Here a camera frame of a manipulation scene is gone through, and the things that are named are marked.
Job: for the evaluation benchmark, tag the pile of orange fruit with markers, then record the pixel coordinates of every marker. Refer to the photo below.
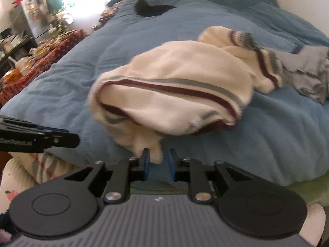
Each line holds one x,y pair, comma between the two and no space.
10,76

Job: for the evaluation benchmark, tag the black cloth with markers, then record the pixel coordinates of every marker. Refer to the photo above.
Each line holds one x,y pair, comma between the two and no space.
151,7

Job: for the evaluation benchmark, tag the grey garment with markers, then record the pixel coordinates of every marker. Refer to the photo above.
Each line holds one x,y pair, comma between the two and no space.
308,67

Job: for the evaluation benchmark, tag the cream knit vest with stripes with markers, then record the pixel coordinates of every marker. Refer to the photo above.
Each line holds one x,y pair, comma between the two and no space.
167,82

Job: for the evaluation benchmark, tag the blue fleece blanket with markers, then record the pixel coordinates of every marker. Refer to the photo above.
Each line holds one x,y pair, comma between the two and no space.
128,43

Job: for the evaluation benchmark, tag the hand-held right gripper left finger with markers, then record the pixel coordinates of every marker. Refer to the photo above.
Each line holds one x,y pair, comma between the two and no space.
146,166

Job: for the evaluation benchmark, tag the dark wooden nightstand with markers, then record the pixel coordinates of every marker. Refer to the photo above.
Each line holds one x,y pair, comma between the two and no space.
105,18

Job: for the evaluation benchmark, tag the table with red patterned cloth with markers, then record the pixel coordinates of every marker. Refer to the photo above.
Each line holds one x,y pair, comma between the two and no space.
51,54

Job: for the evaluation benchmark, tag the plaid bed sheet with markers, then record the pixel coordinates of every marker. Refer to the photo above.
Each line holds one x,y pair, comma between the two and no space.
51,167

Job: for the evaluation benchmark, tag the cluttered dark shelf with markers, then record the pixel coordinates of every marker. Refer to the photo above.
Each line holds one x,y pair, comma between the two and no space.
10,49

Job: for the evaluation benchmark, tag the silver refrigerator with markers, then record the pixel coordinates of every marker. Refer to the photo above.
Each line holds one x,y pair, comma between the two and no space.
28,18

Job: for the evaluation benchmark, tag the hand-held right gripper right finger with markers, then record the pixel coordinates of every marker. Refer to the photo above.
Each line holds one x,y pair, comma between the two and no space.
171,165

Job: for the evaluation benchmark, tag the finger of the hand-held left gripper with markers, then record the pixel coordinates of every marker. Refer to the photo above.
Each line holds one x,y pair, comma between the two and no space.
30,126
64,139

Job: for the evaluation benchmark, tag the white printed pajama pants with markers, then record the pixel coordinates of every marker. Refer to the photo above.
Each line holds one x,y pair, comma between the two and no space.
12,185

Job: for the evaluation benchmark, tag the white plastic pitcher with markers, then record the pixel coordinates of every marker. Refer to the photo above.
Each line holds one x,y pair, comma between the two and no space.
23,65

